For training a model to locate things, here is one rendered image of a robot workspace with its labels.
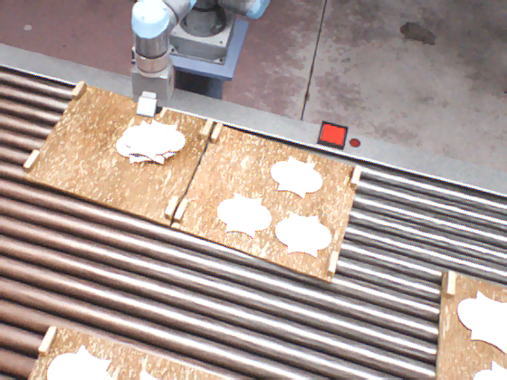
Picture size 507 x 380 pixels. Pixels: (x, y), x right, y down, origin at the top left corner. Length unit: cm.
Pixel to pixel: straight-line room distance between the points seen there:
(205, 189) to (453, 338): 67
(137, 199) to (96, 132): 25
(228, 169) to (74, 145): 42
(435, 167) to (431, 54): 174
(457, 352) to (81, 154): 103
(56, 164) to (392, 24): 236
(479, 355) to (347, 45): 215
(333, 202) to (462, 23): 225
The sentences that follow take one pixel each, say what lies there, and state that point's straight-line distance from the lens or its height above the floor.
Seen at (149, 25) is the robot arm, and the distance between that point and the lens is 131.
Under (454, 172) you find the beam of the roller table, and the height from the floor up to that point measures 92.
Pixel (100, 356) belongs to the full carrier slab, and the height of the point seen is 94.
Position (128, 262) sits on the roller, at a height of 92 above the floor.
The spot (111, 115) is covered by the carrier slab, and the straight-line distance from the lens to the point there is 179.
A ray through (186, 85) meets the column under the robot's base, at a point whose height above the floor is 73.
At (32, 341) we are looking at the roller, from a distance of 151.
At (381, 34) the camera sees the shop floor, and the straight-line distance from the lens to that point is 355.
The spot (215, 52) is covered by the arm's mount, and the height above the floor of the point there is 92.
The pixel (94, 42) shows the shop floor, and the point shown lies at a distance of 335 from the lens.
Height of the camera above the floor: 231
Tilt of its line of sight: 53 degrees down
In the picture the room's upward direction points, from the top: 4 degrees clockwise
